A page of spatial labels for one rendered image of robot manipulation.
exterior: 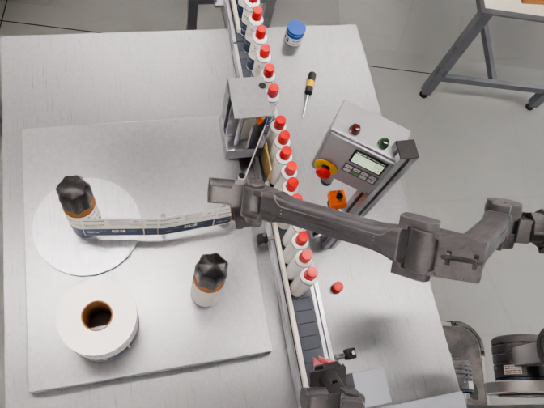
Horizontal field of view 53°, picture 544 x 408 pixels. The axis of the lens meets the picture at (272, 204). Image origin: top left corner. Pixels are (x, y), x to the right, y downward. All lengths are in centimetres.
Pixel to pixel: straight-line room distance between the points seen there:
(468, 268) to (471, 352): 163
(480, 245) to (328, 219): 28
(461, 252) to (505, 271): 211
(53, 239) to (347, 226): 98
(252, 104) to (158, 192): 41
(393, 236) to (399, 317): 87
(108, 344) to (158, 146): 67
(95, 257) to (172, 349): 35
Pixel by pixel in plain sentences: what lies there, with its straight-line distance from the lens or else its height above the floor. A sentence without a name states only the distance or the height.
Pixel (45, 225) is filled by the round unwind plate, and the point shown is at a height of 89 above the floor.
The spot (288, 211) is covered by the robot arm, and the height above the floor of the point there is 150.
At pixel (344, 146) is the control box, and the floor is 144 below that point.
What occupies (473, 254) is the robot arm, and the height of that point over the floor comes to 169.
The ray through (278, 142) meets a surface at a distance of 168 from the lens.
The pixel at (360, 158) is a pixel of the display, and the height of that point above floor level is 144.
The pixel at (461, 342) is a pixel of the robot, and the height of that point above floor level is 24.
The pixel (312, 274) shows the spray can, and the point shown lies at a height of 108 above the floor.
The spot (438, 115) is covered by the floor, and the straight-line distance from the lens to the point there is 330.
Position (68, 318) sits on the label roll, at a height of 102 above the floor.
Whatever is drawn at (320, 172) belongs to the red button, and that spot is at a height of 134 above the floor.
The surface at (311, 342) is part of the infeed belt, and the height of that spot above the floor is 88.
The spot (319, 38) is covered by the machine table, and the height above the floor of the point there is 83.
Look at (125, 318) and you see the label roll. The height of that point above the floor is 102.
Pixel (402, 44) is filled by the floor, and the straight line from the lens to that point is 349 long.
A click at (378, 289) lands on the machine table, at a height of 83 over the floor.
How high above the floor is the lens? 250
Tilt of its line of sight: 66 degrees down
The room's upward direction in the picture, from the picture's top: 25 degrees clockwise
